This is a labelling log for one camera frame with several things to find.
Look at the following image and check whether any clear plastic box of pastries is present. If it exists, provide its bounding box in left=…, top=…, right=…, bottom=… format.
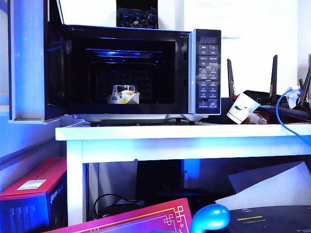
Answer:
left=107, top=84, right=141, bottom=105

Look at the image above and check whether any blue ethernet cable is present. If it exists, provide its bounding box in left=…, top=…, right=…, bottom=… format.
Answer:
left=276, top=87, right=311, bottom=147

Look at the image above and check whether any white cable tag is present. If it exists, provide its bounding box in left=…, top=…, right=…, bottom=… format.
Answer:
left=286, top=85, right=303, bottom=109

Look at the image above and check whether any pink box with gold pattern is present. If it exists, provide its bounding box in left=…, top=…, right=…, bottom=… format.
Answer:
left=45, top=198, right=194, bottom=233

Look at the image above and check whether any black power cable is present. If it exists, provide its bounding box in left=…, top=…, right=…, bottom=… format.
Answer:
left=93, top=193, right=146, bottom=219

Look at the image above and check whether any white paper cup blue print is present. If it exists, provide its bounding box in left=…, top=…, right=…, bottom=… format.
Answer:
left=226, top=92, right=260, bottom=125

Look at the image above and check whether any small white orange object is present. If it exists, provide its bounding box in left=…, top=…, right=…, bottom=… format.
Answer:
left=245, top=112, right=271, bottom=124

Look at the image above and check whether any white paper sheet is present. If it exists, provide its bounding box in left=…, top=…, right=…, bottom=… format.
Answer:
left=215, top=160, right=311, bottom=211

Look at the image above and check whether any white table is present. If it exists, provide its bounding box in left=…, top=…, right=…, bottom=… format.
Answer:
left=55, top=122, right=311, bottom=226

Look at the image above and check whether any red blue cardboard box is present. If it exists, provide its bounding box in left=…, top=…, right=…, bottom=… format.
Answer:
left=0, top=156, right=69, bottom=233

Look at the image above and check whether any dark box of blue-wrapped candies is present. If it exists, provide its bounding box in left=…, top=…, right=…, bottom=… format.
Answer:
left=116, top=0, right=159, bottom=30

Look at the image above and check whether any handwritten lavender paper notice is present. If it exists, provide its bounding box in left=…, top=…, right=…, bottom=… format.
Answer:
left=184, top=0, right=243, bottom=39

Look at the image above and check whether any grey framed office partition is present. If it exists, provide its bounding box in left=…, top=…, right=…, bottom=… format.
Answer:
left=0, top=0, right=67, bottom=192

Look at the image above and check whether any black silver microwave oven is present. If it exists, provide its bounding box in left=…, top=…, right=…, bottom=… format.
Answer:
left=63, top=24, right=222, bottom=126

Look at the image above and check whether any black glass microwave door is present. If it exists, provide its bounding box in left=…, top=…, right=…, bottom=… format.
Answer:
left=8, top=0, right=71, bottom=125

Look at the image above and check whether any black box with yellow label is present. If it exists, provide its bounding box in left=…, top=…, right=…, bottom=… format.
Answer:
left=225, top=205, right=311, bottom=233

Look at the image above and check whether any glossy blue rounded knob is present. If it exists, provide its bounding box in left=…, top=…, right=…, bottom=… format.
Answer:
left=189, top=203, right=231, bottom=233

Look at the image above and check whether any black rectangular box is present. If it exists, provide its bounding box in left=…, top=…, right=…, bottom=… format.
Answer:
left=135, top=159, right=183, bottom=192

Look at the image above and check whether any black router with antennas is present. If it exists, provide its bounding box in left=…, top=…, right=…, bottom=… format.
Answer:
left=208, top=54, right=311, bottom=125

